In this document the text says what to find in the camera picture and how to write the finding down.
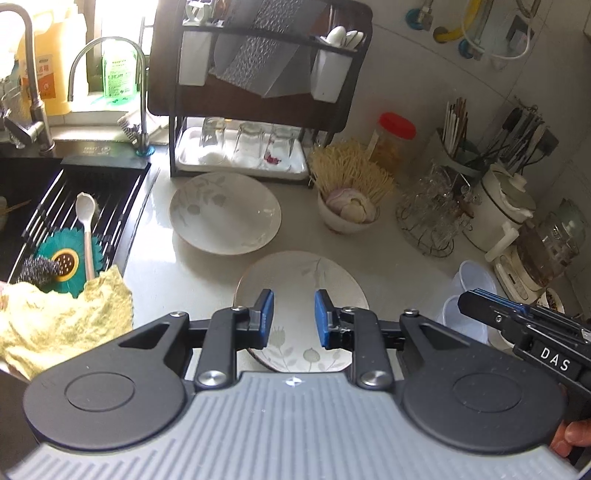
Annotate teal flower sink strainer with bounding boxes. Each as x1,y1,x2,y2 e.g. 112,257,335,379
34,226,109,296

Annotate thin gooseneck faucet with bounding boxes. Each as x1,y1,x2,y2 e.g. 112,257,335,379
68,37,153,157

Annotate patterned bowl with brown residue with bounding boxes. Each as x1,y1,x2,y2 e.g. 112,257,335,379
536,287,566,319

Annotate clear textured cutting board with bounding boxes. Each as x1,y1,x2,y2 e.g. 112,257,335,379
208,0,310,99

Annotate chopstick holder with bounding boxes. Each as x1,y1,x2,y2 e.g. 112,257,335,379
422,129,483,178

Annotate floral ceramic plate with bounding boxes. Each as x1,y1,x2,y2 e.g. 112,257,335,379
233,250,370,374
168,172,282,256

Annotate purple onion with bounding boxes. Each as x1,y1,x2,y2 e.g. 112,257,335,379
325,188,354,213

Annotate tall steel faucet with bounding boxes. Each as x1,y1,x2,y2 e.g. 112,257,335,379
0,4,56,155

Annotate glass health kettle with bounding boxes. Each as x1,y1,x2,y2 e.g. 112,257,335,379
515,198,587,289

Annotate blue wall valve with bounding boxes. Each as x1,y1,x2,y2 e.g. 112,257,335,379
457,36,483,60
405,0,435,31

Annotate black roll-up sink rack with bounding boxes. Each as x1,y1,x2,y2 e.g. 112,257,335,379
16,156,152,287

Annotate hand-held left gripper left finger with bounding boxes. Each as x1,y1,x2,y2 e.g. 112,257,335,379
117,289,275,388

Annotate white bowl with garlic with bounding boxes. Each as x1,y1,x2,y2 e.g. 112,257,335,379
318,187,380,234

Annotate red-lidded plastic jar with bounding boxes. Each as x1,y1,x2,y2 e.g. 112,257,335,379
369,112,417,174

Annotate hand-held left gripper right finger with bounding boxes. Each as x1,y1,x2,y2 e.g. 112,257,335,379
314,288,474,388

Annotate white electric pot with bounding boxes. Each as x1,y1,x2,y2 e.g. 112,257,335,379
462,164,539,264

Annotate clear drinking glass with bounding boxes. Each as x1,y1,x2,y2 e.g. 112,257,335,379
200,117,227,149
233,121,266,160
265,124,303,162

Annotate yellow detergent bottle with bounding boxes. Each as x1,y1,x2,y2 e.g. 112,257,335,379
16,4,88,116

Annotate steel wool scrubber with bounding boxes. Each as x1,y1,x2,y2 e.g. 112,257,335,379
18,256,61,291

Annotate yellow dish cloth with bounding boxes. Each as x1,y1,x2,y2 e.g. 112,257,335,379
0,265,134,381

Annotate black kitchen sink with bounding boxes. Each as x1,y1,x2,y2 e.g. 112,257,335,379
0,141,158,296

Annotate person's right hand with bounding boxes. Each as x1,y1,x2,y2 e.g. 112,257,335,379
551,419,591,462

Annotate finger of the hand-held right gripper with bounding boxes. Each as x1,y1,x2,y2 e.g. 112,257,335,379
458,288,532,330

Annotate wire cup rack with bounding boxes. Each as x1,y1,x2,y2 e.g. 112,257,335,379
396,175,472,257

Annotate white hose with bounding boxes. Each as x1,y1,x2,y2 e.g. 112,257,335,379
462,14,536,61

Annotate green dish soap bottle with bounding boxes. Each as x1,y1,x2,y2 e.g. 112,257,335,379
100,39,139,100

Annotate white cutlery holder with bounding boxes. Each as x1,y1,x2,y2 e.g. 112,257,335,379
310,46,352,103
178,28,214,88

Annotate dish brush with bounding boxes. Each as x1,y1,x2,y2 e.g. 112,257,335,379
116,111,148,144

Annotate hanging dark kitchen utensils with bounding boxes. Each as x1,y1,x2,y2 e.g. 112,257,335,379
480,104,546,171

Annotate yellow hose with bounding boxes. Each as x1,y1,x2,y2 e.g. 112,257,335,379
431,0,483,42

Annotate garlic bulb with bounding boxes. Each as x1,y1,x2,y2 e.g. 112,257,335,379
342,194,377,223

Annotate bundle of dried noodles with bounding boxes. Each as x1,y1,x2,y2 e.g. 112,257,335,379
308,141,398,204

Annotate dark dish rack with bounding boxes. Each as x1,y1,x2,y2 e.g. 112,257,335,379
148,0,374,181

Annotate white long-handled spoon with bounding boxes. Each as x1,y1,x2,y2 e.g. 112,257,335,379
75,192,98,282

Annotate bundle of chopsticks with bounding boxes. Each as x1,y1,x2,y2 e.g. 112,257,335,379
442,97,469,158

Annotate white drip tray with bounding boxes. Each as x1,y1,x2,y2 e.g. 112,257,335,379
175,127,309,175

